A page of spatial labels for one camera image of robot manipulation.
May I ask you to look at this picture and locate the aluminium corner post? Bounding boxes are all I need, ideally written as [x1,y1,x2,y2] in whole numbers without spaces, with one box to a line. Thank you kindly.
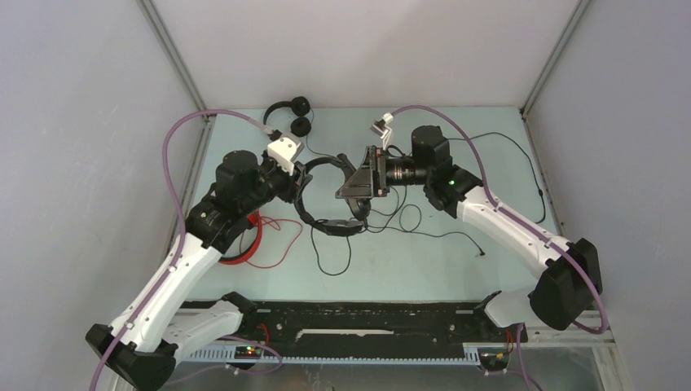
[135,0,208,110]
[521,0,593,117]

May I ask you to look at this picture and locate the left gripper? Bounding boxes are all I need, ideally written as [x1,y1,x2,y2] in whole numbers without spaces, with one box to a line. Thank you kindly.
[240,145,313,215]

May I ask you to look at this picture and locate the red headphones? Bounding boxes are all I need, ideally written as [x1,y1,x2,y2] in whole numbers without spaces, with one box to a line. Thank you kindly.
[218,210,304,270]

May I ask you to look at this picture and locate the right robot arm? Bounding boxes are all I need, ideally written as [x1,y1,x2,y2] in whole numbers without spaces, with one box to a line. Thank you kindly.
[336,125,602,340]

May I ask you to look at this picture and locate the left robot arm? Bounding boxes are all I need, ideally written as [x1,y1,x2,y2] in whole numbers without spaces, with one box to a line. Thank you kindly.
[86,151,309,390]

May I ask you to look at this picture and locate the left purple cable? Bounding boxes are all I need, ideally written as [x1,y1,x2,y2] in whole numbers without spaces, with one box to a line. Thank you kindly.
[89,109,276,391]

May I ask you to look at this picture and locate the small black foam headphones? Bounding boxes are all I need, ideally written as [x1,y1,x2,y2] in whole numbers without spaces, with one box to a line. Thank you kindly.
[262,96,371,239]

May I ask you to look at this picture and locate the purple cable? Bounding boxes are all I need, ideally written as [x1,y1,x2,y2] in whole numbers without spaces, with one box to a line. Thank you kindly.
[89,109,276,391]
[390,104,610,336]

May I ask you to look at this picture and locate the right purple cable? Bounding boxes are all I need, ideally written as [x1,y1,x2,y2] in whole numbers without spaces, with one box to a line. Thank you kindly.
[390,104,610,336]

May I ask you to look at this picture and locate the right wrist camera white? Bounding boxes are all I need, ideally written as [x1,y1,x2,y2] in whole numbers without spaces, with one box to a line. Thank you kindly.
[370,112,394,149]

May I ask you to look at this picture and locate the right aluminium corner post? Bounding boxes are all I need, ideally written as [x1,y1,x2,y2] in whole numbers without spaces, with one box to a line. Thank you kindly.
[521,0,593,117]

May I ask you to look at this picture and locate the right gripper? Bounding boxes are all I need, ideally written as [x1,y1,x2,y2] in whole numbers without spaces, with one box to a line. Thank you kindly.
[336,146,430,200]

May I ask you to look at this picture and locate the left aluminium corner post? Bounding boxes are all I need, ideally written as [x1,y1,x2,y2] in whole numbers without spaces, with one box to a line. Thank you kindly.
[135,0,208,110]

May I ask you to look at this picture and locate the black mounting rail base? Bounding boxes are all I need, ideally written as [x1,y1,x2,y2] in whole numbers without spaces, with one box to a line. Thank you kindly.
[172,300,530,362]

